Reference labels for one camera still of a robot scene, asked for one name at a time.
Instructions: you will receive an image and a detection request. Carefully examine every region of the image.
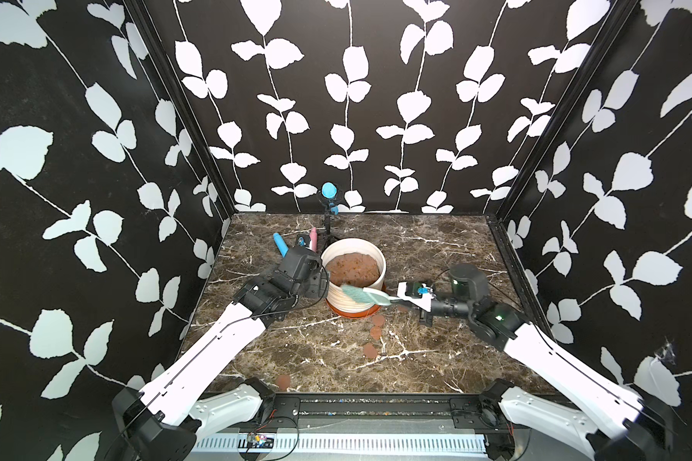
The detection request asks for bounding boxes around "white perforated strip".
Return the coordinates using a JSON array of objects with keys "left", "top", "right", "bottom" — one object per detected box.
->
[{"left": 192, "top": 432, "right": 487, "bottom": 457}]

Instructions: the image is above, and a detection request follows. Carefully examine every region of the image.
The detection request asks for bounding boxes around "black tripod microphone stand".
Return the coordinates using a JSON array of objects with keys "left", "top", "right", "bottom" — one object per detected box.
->
[{"left": 319, "top": 197, "right": 339, "bottom": 250}]

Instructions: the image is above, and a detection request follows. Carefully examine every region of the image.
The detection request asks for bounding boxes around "pink toy microphone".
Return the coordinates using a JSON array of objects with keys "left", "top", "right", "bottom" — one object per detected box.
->
[{"left": 309, "top": 228, "right": 318, "bottom": 253}]

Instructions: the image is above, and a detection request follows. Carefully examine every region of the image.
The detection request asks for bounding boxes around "blue toy microphone lying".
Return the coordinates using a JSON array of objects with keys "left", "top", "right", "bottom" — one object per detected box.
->
[{"left": 273, "top": 232, "right": 289, "bottom": 257}]

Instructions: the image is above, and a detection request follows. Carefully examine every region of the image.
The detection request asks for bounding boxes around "blue microphone on stand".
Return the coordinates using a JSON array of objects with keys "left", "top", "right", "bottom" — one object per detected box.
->
[{"left": 319, "top": 182, "right": 342, "bottom": 215}]

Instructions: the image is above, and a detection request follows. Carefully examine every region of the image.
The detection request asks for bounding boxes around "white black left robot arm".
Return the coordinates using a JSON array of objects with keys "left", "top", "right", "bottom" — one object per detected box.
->
[{"left": 111, "top": 246, "right": 329, "bottom": 460}]

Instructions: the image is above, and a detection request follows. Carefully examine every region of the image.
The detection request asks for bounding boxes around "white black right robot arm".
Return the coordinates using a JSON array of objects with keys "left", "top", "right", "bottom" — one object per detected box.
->
[{"left": 398, "top": 264, "right": 675, "bottom": 460}]

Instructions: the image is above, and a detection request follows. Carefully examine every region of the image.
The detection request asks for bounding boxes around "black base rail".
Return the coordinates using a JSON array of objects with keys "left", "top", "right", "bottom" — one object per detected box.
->
[{"left": 269, "top": 393, "right": 524, "bottom": 433}]

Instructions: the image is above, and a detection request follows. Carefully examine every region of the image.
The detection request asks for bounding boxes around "cream ceramic pot with soil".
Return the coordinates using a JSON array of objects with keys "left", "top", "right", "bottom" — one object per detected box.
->
[{"left": 321, "top": 238, "right": 386, "bottom": 318}]

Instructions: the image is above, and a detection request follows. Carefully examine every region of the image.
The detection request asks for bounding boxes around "small circuit board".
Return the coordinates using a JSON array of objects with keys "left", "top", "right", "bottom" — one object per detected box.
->
[{"left": 244, "top": 434, "right": 275, "bottom": 451}]

